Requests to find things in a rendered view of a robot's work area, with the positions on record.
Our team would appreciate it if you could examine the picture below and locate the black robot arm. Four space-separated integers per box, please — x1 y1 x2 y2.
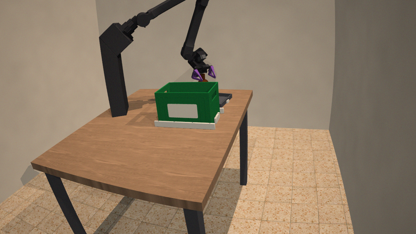
116 0 209 68

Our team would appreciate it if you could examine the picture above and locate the green plastic crate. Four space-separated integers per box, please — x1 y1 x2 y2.
154 82 220 123

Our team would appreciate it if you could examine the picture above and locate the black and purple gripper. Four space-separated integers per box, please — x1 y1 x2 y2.
191 64 216 82

